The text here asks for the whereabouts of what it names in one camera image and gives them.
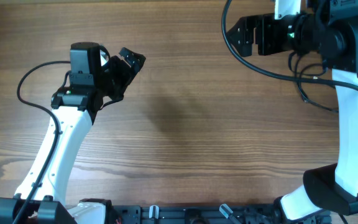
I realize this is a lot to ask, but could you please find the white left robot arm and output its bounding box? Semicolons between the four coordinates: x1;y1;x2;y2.
0;42;146;223

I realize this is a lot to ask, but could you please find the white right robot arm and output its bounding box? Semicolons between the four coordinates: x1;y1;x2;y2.
221;1;358;223

